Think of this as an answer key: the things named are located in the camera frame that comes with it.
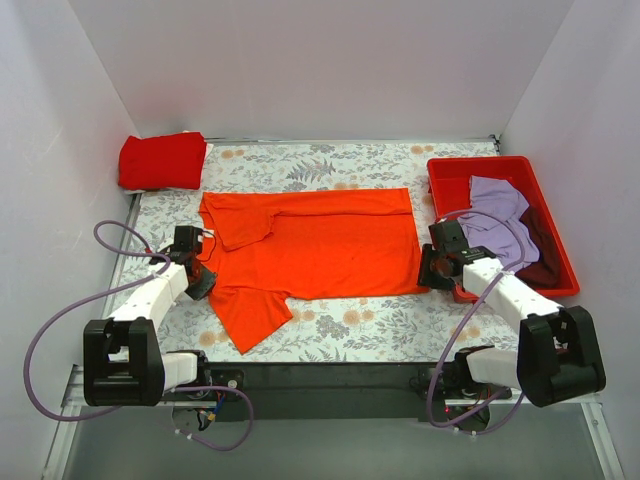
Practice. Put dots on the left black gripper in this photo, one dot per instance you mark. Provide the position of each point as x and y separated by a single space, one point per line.
203 285

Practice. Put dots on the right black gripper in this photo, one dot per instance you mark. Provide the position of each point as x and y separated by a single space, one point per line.
427 270

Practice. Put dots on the orange t shirt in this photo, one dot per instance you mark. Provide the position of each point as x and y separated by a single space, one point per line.
270 247

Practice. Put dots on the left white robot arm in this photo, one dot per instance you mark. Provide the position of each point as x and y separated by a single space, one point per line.
123 362

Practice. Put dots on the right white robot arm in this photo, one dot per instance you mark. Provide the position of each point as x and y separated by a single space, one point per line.
558 356

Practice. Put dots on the floral patterned table mat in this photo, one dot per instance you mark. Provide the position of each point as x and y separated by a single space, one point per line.
375 329

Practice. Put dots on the lavender t shirt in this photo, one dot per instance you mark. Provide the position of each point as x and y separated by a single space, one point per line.
495 221

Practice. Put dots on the red plastic bin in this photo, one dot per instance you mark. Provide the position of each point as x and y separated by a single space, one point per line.
449 186

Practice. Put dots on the dark maroon t shirt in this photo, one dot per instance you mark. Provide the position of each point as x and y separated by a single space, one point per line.
545 272

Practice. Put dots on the folded red t shirt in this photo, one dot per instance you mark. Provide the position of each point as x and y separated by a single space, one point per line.
160 162

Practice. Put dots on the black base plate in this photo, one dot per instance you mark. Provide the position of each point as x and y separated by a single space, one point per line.
313 391

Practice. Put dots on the aluminium frame rail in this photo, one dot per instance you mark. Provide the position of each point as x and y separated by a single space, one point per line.
356 435

